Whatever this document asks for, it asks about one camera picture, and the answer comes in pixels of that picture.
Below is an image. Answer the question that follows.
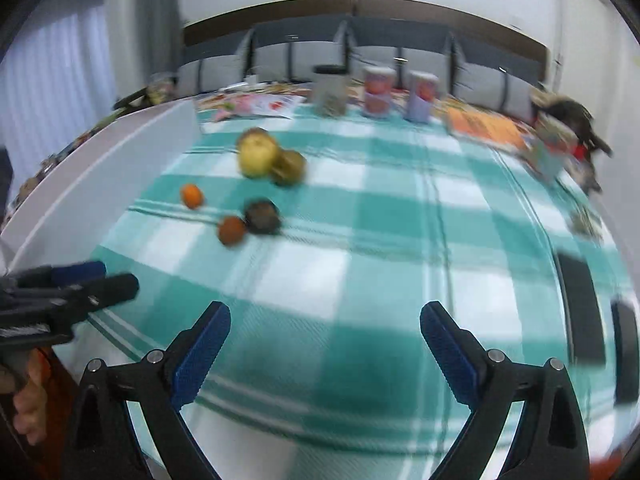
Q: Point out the colourful carton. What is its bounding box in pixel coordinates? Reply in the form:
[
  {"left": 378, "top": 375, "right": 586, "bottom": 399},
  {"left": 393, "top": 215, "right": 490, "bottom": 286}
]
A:
[{"left": 522, "top": 120, "right": 581, "bottom": 183}]

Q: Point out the pink printed can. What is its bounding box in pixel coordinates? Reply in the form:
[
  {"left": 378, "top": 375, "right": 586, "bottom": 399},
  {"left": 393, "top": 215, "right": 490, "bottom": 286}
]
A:
[{"left": 361, "top": 66, "right": 397, "bottom": 118}]

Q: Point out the white fruit picture card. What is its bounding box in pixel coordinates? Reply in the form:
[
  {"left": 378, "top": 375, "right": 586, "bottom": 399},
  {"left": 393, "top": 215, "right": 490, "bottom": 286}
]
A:
[{"left": 252, "top": 94, "right": 305, "bottom": 120}]

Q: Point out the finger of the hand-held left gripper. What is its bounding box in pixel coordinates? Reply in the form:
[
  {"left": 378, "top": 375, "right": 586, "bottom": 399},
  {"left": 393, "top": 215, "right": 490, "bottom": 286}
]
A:
[
  {"left": 10, "top": 274, "right": 140, "bottom": 322},
  {"left": 5, "top": 260, "right": 107, "bottom": 292}
]

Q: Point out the lilac printed can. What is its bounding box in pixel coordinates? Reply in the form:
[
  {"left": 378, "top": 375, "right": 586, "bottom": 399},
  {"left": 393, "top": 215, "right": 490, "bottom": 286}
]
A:
[{"left": 404, "top": 71, "right": 440, "bottom": 123}]

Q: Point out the grey sofa cushion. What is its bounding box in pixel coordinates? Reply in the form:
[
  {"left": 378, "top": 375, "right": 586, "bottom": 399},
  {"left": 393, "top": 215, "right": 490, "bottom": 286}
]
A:
[
  {"left": 249, "top": 22, "right": 347, "bottom": 83},
  {"left": 179, "top": 40, "right": 252, "bottom": 96},
  {"left": 450, "top": 35, "right": 545, "bottom": 116},
  {"left": 346, "top": 17, "right": 453, "bottom": 93}
]

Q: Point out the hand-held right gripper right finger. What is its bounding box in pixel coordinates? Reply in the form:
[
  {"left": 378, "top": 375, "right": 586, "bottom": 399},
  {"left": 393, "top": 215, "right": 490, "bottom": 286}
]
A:
[{"left": 419, "top": 301, "right": 593, "bottom": 480}]

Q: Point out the small red-brown fruit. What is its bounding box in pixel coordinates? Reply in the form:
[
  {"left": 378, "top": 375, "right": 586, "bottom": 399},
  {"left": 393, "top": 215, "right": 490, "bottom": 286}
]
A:
[{"left": 217, "top": 216, "right": 247, "bottom": 247}]

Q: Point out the small orange tangerine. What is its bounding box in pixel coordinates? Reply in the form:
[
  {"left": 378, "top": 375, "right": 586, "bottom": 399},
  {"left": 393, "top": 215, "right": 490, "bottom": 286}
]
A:
[{"left": 180, "top": 183, "right": 205, "bottom": 210}]

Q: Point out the brown sofa backrest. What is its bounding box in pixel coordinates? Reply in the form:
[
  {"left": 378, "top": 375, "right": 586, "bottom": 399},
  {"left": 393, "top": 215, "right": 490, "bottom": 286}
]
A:
[{"left": 182, "top": 0, "right": 551, "bottom": 68}]

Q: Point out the dark cloth bundle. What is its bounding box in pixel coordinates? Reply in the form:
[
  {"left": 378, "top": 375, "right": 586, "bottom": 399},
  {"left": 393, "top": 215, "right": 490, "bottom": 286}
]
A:
[{"left": 530, "top": 87, "right": 613, "bottom": 193}]

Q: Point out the large yellow apple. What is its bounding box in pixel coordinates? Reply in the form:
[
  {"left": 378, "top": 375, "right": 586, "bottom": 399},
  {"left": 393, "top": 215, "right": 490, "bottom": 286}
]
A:
[{"left": 236, "top": 127, "right": 280, "bottom": 179}]

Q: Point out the black flat device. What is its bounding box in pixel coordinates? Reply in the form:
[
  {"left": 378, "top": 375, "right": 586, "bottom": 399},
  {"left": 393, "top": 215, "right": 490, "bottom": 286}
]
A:
[
  {"left": 610, "top": 297, "right": 640, "bottom": 406},
  {"left": 555, "top": 250, "right": 607, "bottom": 366}
]

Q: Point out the green white checkered tablecloth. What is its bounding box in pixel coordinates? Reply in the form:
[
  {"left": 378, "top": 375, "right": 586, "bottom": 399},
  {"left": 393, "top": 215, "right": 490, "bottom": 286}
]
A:
[{"left": 87, "top": 92, "right": 633, "bottom": 480}]

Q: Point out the grey curtain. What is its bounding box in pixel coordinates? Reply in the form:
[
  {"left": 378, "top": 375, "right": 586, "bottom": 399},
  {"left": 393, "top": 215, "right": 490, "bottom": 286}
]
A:
[{"left": 107, "top": 0, "right": 182, "bottom": 106}]

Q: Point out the dark wrinkled fruit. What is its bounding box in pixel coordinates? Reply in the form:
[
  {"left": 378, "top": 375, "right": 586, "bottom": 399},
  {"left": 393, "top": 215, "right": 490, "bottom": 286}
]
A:
[{"left": 244, "top": 199, "right": 281, "bottom": 236}]

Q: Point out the pink fruit picture book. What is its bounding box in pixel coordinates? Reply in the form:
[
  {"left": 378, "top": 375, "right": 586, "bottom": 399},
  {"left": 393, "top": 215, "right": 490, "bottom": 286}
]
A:
[{"left": 215, "top": 92, "right": 266, "bottom": 121}]

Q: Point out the orange book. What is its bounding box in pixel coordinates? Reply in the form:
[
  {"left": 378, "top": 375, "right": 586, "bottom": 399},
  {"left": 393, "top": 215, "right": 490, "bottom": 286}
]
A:
[{"left": 445, "top": 105, "right": 536, "bottom": 151}]

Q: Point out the green-brown round fruit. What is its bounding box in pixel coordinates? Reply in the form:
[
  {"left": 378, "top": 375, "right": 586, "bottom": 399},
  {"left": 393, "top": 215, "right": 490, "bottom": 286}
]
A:
[{"left": 270, "top": 149, "right": 307, "bottom": 187}]

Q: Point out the white cardboard box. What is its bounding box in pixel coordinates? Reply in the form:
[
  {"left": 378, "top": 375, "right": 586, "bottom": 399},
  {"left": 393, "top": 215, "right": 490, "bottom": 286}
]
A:
[{"left": 0, "top": 99, "right": 203, "bottom": 281}]

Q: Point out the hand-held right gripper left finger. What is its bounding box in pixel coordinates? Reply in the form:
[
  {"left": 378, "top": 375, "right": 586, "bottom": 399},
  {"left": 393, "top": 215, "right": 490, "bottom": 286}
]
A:
[{"left": 60, "top": 301, "right": 232, "bottom": 480}]

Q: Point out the white sheer curtain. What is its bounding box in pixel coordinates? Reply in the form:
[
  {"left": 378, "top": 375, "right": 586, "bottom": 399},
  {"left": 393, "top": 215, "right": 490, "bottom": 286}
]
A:
[{"left": 0, "top": 10, "right": 117, "bottom": 171}]

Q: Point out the person's left hand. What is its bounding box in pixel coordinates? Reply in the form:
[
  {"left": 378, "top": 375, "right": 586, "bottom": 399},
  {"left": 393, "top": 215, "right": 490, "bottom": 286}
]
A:
[{"left": 0, "top": 350, "right": 49, "bottom": 446}]

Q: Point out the orange-red rug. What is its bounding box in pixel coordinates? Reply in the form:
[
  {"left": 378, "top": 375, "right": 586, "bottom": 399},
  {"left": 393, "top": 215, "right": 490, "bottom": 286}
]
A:
[{"left": 30, "top": 345, "right": 81, "bottom": 480}]

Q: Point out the clear jar with black lid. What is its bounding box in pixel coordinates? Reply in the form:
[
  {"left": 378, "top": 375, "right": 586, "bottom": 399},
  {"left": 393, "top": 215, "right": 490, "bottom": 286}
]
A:
[{"left": 311, "top": 65, "right": 349, "bottom": 117}]

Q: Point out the plastic bag of snacks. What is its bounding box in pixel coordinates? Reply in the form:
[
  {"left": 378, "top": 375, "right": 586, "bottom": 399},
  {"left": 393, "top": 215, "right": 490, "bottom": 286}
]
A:
[{"left": 145, "top": 72, "right": 180, "bottom": 106}]

